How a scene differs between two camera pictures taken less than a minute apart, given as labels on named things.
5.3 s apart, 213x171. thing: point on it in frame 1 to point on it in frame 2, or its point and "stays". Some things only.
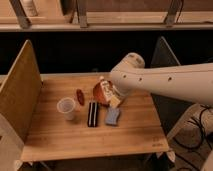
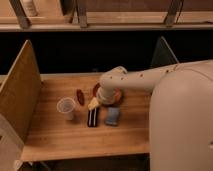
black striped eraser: [93, 114] stays
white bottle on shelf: [29, 8] stays
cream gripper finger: [114, 102] to [93, 103]
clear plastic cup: [66, 106] stays
